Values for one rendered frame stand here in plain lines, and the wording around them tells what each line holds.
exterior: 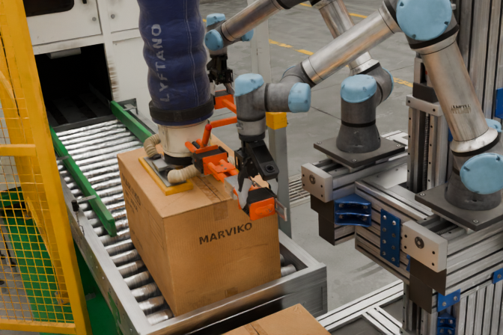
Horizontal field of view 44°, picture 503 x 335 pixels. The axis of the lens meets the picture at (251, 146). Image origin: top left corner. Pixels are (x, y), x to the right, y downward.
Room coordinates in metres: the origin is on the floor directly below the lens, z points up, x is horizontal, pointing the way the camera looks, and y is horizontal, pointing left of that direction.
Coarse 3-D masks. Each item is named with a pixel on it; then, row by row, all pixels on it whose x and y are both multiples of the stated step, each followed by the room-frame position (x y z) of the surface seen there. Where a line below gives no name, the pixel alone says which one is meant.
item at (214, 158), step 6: (216, 144) 1.88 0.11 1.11; (198, 150) 1.85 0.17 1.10; (204, 150) 1.86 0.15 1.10; (210, 150) 1.87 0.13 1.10; (216, 150) 1.86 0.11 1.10; (222, 150) 1.85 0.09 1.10; (198, 156) 1.81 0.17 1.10; (204, 156) 1.82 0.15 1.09; (210, 156) 1.79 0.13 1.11; (216, 156) 1.80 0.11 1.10; (222, 156) 1.80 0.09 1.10; (198, 162) 1.82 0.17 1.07; (204, 162) 1.78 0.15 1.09; (216, 162) 1.80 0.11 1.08; (228, 162) 1.82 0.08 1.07; (198, 168) 1.80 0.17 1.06; (204, 168) 1.78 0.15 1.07; (204, 174) 1.78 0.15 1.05
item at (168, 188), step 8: (160, 152) 2.19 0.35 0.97; (144, 160) 2.12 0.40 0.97; (144, 168) 2.08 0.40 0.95; (152, 168) 2.04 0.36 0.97; (168, 168) 1.97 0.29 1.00; (176, 168) 2.03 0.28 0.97; (152, 176) 1.99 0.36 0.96; (160, 176) 1.96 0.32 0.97; (160, 184) 1.91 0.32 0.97; (168, 184) 1.89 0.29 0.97; (176, 184) 1.89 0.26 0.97; (184, 184) 1.89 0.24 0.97; (168, 192) 1.85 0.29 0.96; (176, 192) 1.86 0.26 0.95
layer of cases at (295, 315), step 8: (296, 304) 1.75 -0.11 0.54; (280, 312) 1.72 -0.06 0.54; (288, 312) 1.71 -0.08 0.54; (296, 312) 1.71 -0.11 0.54; (304, 312) 1.71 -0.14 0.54; (256, 320) 1.69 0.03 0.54; (264, 320) 1.68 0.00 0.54; (272, 320) 1.68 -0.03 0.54; (280, 320) 1.67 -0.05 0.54; (288, 320) 1.67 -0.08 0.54; (296, 320) 1.67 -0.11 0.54; (304, 320) 1.67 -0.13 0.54; (312, 320) 1.66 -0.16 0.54; (240, 328) 1.65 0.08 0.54; (248, 328) 1.65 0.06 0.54; (256, 328) 1.64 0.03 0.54; (264, 328) 1.64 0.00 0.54; (272, 328) 1.64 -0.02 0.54; (280, 328) 1.63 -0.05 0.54; (288, 328) 1.63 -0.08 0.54; (296, 328) 1.63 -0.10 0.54; (304, 328) 1.62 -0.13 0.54; (312, 328) 1.62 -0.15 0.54; (320, 328) 1.62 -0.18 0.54
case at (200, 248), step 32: (128, 160) 2.18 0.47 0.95; (128, 192) 2.15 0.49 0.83; (160, 192) 1.88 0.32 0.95; (192, 192) 1.86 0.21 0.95; (224, 192) 1.84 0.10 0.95; (160, 224) 1.74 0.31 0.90; (192, 224) 1.74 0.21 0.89; (224, 224) 1.79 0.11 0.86; (256, 224) 1.83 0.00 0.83; (160, 256) 1.80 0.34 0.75; (192, 256) 1.74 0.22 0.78; (224, 256) 1.78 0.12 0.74; (256, 256) 1.83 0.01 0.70; (160, 288) 1.87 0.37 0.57; (192, 288) 1.73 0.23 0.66; (224, 288) 1.78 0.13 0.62
